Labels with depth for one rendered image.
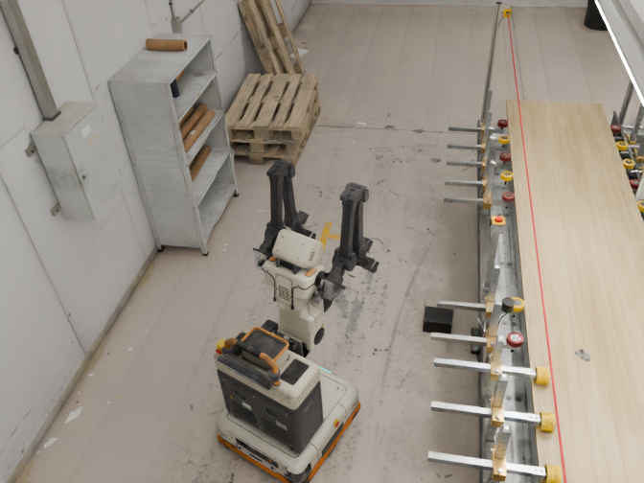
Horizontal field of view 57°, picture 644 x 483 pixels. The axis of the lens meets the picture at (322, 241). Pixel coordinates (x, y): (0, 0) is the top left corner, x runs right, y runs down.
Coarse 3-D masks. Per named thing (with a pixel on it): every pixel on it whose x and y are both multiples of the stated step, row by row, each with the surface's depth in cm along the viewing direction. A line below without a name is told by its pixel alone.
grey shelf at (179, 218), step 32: (128, 64) 428; (160, 64) 425; (192, 64) 487; (128, 96) 413; (160, 96) 408; (192, 96) 450; (128, 128) 430; (160, 128) 425; (224, 128) 521; (160, 160) 443; (192, 160) 453; (224, 160) 522; (160, 192) 463; (192, 192) 457; (224, 192) 547; (160, 224) 486; (192, 224) 479
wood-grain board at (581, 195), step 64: (512, 128) 459; (576, 128) 454; (576, 192) 392; (576, 256) 344; (640, 256) 341; (576, 320) 306; (640, 320) 304; (576, 384) 276; (640, 384) 274; (576, 448) 251; (640, 448) 250
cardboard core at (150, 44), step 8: (152, 40) 441; (160, 40) 440; (168, 40) 439; (176, 40) 438; (184, 40) 438; (152, 48) 443; (160, 48) 442; (168, 48) 440; (176, 48) 439; (184, 48) 444
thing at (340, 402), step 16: (320, 368) 371; (336, 384) 358; (352, 384) 359; (336, 400) 349; (352, 400) 352; (224, 416) 345; (336, 416) 342; (352, 416) 360; (224, 432) 343; (240, 432) 337; (256, 432) 335; (320, 432) 334; (336, 432) 346; (240, 448) 343; (272, 448) 327; (288, 448) 326; (304, 448) 326; (320, 448) 332; (256, 464) 341; (288, 464) 321; (304, 464) 321; (320, 464) 339; (288, 480) 330; (304, 480) 329
